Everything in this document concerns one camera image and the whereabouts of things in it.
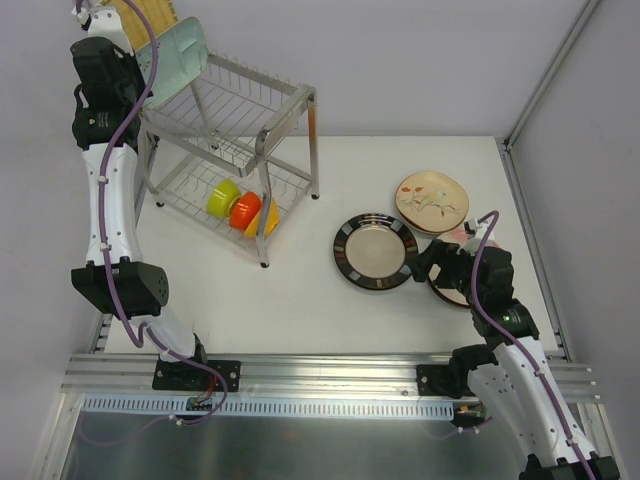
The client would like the orange bowl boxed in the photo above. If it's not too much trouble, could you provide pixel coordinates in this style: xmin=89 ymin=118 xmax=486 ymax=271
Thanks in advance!
xmin=229 ymin=191 xmax=262 ymax=231

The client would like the stainless steel dish rack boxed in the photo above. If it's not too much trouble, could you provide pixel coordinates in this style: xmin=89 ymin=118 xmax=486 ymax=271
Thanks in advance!
xmin=142 ymin=52 xmax=320 ymax=267

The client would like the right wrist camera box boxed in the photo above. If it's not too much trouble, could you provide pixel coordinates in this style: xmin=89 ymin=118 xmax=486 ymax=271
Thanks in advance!
xmin=464 ymin=218 xmax=490 ymax=241

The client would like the white slotted cable duct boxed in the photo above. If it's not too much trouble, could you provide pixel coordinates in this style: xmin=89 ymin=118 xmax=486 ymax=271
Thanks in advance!
xmin=81 ymin=394 xmax=455 ymax=421

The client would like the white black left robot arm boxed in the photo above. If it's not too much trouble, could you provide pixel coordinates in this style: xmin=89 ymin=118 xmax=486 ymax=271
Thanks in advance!
xmin=70 ymin=36 xmax=239 ymax=393

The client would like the black rimmed round plate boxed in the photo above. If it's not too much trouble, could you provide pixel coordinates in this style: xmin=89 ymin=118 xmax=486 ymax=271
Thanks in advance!
xmin=332 ymin=213 xmax=419 ymax=291

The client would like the pink white round plate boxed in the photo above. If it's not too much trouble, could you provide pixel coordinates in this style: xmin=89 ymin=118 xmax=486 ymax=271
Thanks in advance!
xmin=438 ymin=228 xmax=468 ymax=245

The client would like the beige bird round plate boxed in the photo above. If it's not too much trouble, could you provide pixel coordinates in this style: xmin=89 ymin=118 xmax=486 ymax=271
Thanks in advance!
xmin=395 ymin=171 xmax=470 ymax=234

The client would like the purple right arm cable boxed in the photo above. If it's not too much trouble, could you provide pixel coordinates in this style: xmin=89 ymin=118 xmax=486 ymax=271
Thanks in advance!
xmin=419 ymin=209 xmax=599 ymax=480

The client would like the aluminium right frame post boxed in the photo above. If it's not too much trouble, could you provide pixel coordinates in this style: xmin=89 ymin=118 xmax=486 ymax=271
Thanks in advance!
xmin=503 ymin=0 xmax=604 ymax=152

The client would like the yellow bowl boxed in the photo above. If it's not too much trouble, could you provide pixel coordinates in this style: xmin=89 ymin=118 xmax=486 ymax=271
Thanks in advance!
xmin=244 ymin=199 xmax=280 ymax=238

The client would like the light blue divided plate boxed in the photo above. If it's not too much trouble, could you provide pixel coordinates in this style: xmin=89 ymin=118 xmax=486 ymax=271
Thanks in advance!
xmin=144 ymin=17 xmax=209 ymax=109

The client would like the lime green bowl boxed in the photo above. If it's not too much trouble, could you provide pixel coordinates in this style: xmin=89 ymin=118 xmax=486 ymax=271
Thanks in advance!
xmin=206 ymin=179 xmax=242 ymax=219

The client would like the woven bamboo tray plate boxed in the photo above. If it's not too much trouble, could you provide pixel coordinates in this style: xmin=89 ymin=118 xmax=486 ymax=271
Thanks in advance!
xmin=96 ymin=0 xmax=178 ymax=51

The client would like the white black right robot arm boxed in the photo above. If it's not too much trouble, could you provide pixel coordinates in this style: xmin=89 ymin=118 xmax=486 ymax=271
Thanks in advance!
xmin=405 ymin=240 xmax=620 ymax=479

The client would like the beige leaf round plate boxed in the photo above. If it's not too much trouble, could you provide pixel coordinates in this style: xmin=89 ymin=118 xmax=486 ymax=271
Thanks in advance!
xmin=428 ymin=265 xmax=470 ymax=309

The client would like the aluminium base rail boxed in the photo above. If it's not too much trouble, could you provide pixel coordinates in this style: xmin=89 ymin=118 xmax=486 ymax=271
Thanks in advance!
xmin=59 ymin=352 xmax=601 ymax=404

